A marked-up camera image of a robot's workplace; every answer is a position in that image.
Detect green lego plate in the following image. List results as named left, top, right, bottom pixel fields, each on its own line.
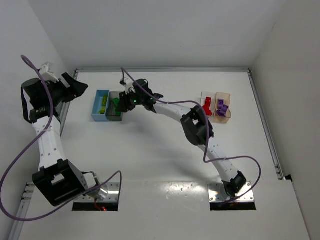
left=112, top=98, right=120, bottom=108

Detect lime green lego brick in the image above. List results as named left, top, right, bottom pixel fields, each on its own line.
left=101, top=95, right=109, bottom=107

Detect lime lego plate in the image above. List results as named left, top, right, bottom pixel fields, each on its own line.
left=98, top=107, right=106, bottom=114

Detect red rounded lego brick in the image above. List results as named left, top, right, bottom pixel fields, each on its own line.
left=202, top=105, right=213, bottom=117

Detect purple lego brick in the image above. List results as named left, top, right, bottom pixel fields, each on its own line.
left=217, top=99, right=224, bottom=109

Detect small purple lego piece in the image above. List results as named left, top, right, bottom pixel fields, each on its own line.
left=216, top=109, right=226, bottom=117

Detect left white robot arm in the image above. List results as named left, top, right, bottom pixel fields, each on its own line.
left=20, top=72, right=89, bottom=207

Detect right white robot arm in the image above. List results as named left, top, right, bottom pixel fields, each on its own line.
left=116, top=79, right=247, bottom=199

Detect dark grey container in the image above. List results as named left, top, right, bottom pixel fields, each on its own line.
left=105, top=91, right=123, bottom=122

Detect light blue container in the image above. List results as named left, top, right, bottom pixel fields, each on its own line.
left=91, top=90, right=110, bottom=122

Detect clear plastic container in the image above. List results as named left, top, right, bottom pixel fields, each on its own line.
left=200, top=91, right=216, bottom=123

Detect purple lego in container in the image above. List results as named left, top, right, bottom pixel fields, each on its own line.
left=220, top=104, right=229, bottom=114

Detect wooden container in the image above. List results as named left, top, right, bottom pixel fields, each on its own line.
left=213, top=92, right=232, bottom=124

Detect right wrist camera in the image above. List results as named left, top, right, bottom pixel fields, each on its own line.
left=119, top=77, right=136, bottom=95

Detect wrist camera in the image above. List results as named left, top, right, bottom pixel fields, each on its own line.
left=119, top=77, right=136, bottom=95
left=39, top=62, right=59, bottom=83

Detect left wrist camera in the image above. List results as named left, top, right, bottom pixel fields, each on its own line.
left=39, top=62, right=59, bottom=83

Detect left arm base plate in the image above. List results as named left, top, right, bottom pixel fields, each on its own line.
left=74, top=182, right=121, bottom=204

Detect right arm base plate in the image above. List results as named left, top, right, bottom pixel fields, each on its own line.
left=207, top=181, right=255, bottom=203

